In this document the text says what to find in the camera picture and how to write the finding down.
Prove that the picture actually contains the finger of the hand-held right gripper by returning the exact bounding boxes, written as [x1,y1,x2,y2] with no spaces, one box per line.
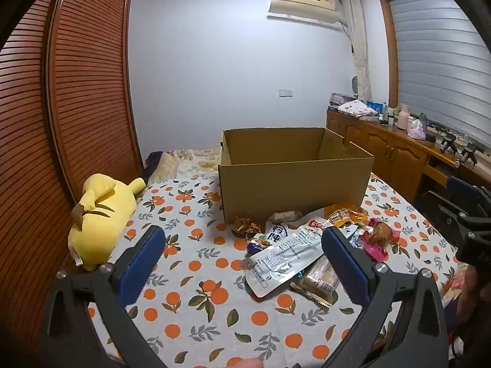
[447,176,491,217]
[456,213,491,235]

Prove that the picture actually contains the folded floral cloth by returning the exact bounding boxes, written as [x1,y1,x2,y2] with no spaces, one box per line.
[338,100,380,119]

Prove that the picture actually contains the floral quilt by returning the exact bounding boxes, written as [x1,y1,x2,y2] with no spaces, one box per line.
[169,148,223,179]

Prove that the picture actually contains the small purple snack packet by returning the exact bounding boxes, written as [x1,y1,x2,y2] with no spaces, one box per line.
[247,236,271,254]

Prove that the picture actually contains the beige wall air conditioner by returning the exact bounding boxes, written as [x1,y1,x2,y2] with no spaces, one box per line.
[268,0,337,21]

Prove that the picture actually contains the brown cracker packet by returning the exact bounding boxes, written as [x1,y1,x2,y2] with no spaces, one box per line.
[289,255,340,307]

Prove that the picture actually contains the small silver snack packet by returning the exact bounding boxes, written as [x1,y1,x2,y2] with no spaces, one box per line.
[345,227,373,251]

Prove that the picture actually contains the pink wrapper snack packet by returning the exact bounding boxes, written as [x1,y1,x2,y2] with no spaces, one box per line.
[358,218,401,263]

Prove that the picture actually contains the brown cardboard box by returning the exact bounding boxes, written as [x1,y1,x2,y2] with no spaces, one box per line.
[218,127,375,225]

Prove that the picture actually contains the black clamp tool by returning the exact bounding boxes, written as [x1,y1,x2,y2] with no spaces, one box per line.
[437,132,457,154]
[456,143,478,167]

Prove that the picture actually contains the white blue-print snack packet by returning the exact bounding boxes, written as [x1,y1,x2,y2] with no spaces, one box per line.
[265,220,298,244]

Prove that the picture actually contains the beige pillow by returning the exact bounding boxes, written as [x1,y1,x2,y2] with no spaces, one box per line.
[148,152,179,182]

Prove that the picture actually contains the white roll snack packet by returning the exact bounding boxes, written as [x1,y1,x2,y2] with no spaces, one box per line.
[270,209,303,223]

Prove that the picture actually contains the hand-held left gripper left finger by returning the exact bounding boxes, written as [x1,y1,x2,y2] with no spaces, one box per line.
[40,225,181,368]

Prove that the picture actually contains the silver snack packet red label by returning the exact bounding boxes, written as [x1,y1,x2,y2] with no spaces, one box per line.
[244,218,335,299]

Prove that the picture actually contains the grey window blind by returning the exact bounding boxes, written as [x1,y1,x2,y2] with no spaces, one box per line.
[387,0,491,150]

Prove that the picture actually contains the person's right forearm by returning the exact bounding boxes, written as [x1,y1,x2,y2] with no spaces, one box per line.
[447,264,491,338]

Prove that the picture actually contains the wooden cabinet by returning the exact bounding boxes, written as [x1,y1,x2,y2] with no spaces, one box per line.
[326,109,491,204]

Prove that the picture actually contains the small brown orange snack packet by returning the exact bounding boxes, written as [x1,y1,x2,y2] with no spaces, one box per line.
[231,216,263,238]

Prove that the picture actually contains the pink tissue pack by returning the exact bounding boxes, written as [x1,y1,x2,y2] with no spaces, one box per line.
[407,120,427,139]

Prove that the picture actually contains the wooden window frame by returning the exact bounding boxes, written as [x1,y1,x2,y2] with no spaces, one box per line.
[378,0,401,108]

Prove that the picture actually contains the wooden louvered sliding wardrobe door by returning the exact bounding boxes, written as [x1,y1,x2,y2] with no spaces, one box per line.
[46,0,144,205]

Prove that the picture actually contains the yellow plush toy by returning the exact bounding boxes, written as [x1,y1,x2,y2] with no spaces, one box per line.
[68,174,147,272]

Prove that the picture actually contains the cream patterned curtain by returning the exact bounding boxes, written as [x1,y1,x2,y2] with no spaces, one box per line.
[341,0,373,102]

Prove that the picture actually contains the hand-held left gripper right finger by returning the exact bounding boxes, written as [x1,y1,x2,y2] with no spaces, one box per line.
[320,225,449,368]

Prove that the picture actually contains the purple patterned bag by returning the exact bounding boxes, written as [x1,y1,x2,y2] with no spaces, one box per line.
[329,92,355,108]

